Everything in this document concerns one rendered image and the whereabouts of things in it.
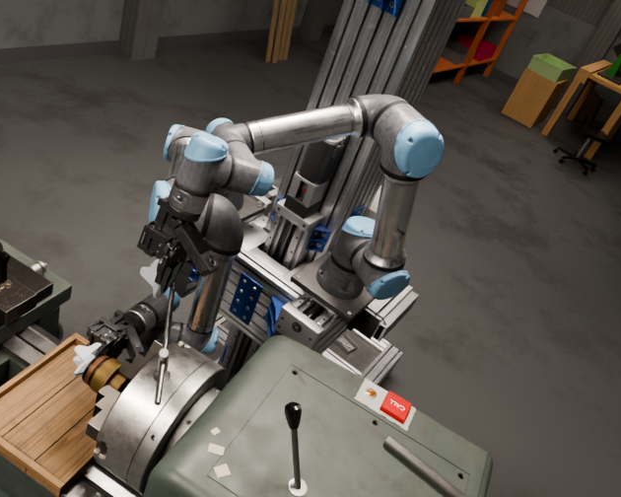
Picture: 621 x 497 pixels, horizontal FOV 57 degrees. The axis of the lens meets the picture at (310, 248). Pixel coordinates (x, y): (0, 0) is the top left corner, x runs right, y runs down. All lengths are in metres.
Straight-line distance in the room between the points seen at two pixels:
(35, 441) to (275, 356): 0.61
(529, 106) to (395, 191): 7.43
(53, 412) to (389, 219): 0.96
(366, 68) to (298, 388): 0.91
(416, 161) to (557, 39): 9.28
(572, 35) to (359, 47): 8.87
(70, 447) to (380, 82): 1.24
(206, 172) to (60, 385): 0.79
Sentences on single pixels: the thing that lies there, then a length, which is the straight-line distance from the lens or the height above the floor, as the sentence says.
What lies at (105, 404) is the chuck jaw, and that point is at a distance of 1.37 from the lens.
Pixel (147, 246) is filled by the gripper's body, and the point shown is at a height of 1.45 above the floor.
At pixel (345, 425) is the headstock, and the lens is 1.28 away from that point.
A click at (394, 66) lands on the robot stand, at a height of 1.77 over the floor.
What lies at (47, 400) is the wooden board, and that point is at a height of 0.88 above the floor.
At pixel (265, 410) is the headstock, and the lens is 1.24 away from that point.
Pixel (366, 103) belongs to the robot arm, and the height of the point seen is 1.76.
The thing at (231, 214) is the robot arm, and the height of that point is 1.41.
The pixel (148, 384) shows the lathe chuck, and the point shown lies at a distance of 1.26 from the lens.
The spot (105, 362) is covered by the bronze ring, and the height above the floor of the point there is 1.12.
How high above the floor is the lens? 2.20
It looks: 34 degrees down
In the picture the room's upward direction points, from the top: 22 degrees clockwise
